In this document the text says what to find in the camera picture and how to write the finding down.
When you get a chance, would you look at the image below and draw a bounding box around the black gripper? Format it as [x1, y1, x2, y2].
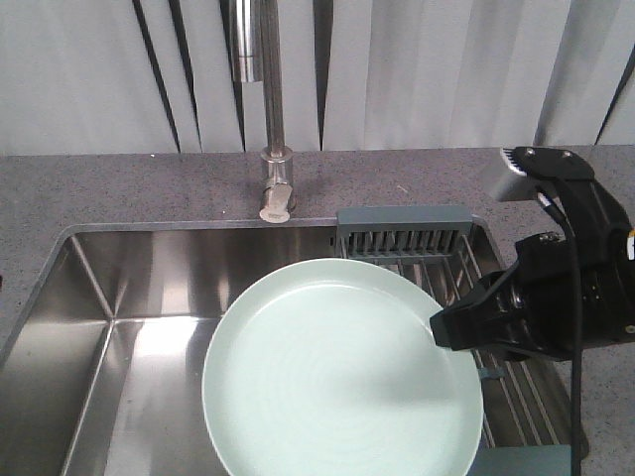
[430, 179, 634, 362]

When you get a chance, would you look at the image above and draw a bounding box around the pale green round plate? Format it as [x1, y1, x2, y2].
[201, 259, 483, 475]

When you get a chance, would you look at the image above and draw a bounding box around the grey-blue roll-up drying rack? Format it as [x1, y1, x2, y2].
[335, 205, 571, 475]

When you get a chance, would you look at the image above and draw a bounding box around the stainless steel faucet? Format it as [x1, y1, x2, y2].
[228, 0, 295, 224]

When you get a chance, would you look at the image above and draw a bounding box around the stainless steel sink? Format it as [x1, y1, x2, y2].
[0, 216, 591, 476]

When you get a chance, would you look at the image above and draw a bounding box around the white pleated curtain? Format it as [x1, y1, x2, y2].
[1, 1, 634, 156]

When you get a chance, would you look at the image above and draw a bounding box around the black camera cable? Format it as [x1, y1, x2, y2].
[534, 178, 584, 476]

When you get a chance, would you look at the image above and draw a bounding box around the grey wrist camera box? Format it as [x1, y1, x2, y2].
[488, 145, 595, 203]

